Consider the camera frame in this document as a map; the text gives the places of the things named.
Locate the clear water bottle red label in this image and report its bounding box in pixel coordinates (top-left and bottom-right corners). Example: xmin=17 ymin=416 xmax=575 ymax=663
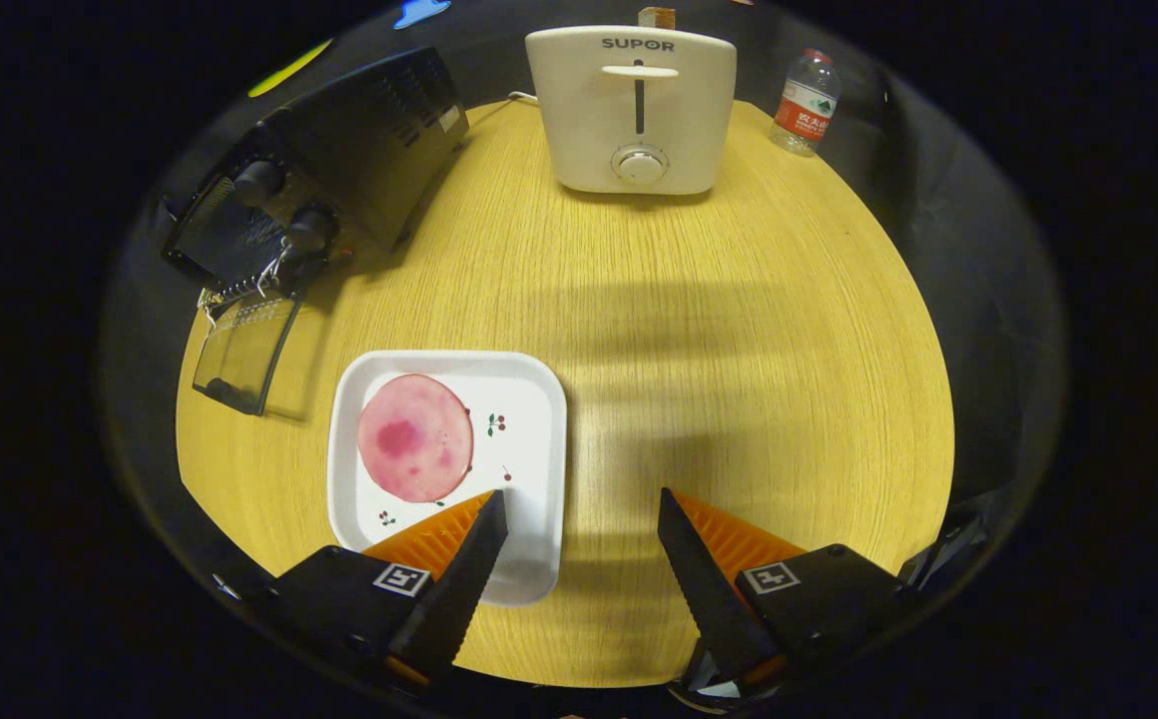
xmin=771 ymin=48 xmax=841 ymax=157

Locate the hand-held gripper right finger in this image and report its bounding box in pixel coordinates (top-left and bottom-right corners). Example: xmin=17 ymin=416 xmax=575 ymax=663
xmin=657 ymin=487 xmax=909 ymax=690

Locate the white square plate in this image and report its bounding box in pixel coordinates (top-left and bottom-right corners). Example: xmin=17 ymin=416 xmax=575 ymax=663
xmin=327 ymin=350 xmax=568 ymax=607

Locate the black toaster oven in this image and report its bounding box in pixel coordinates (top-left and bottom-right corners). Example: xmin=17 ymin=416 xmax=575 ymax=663
xmin=162 ymin=47 xmax=470 ymax=415

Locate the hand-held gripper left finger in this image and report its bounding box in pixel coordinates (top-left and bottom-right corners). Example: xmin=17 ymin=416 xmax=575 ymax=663
xmin=215 ymin=489 xmax=510 ymax=690

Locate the white pop-up toaster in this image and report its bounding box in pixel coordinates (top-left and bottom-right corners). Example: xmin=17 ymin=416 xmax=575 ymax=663
xmin=524 ymin=25 xmax=738 ymax=196

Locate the pink round ham slice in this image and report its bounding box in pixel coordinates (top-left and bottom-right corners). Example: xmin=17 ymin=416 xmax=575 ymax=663
xmin=356 ymin=374 xmax=474 ymax=503

